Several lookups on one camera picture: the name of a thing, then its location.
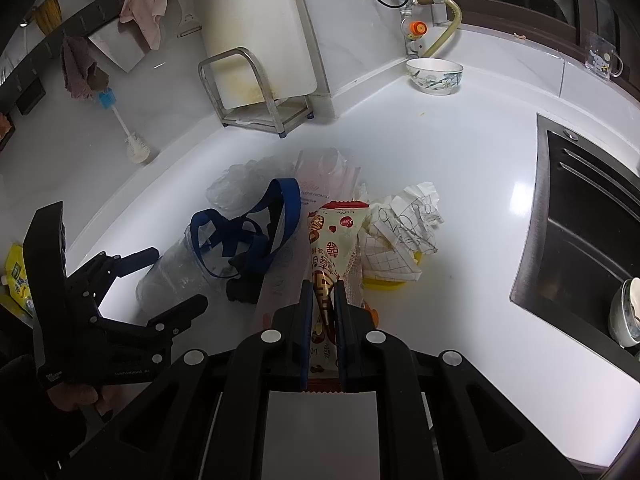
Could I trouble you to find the steel cutting board rack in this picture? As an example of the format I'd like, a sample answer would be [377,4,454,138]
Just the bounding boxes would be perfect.
[198,47,314,139]

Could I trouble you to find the pink hanging cloth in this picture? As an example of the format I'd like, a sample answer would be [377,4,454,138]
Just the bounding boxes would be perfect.
[119,0,168,51]

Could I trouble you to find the red white snack wrapper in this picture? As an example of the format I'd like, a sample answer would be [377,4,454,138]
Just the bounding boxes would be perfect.
[308,200,369,388]

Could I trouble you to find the black cloth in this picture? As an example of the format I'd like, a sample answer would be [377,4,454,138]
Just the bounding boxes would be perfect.
[226,254,271,304]

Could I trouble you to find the yellow plastic container lid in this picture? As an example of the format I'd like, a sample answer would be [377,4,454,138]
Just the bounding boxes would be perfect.
[362,278,406,292]

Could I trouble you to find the crumpled clear plastic bag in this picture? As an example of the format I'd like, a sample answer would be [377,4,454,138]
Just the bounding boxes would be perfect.
[205,156,294,217]

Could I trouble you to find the blue handled bottle brush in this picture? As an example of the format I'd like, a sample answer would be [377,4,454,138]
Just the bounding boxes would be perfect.
[98,88,152,165]

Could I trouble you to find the beige gas hose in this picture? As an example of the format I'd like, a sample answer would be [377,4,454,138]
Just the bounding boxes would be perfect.
[422,0,464,60]

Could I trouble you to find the crumpled grid-printed paper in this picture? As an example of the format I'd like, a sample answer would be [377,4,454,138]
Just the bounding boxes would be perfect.
[359,181,442,284]

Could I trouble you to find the black wall rail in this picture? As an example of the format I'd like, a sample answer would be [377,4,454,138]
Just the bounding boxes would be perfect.
[0,0,189,116]

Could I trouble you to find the clear bag with blue straps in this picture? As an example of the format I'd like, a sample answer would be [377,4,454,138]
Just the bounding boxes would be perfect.
[136,178,302,318]

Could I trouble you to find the white bowl in sink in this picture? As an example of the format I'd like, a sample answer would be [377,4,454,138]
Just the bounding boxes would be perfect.
[608,278,639,348]

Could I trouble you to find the white cutting board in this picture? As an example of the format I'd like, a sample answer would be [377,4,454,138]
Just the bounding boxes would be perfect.
[193,0,318,100]

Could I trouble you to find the mauve hanging cloth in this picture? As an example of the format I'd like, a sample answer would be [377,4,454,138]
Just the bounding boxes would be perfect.
[61,36,110,100]

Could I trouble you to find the black kitchen sink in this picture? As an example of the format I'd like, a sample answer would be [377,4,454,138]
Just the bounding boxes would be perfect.
[510,116,639,377]

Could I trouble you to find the yellow detergent pouch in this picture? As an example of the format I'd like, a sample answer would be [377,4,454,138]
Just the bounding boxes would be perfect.
[1,244,35,316]

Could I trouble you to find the steel cleaver blade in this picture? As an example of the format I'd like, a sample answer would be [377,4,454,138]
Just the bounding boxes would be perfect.
[88,18,151,73]

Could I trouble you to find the dark window frame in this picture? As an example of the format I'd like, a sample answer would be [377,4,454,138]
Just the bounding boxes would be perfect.
[456,0,639,98]

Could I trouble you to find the yellow hanging scrubber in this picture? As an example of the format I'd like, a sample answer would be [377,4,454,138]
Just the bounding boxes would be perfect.
[32,0,63,36]

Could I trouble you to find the hanging peeler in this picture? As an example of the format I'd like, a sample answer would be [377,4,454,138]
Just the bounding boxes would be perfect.
[177,0,202,38]

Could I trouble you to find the clear glass cartoon mug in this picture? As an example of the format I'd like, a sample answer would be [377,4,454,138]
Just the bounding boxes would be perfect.
[585,32,625,80]

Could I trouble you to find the white floral ceramic bowl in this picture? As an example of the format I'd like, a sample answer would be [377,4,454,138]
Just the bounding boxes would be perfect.
[406,58,463,96]

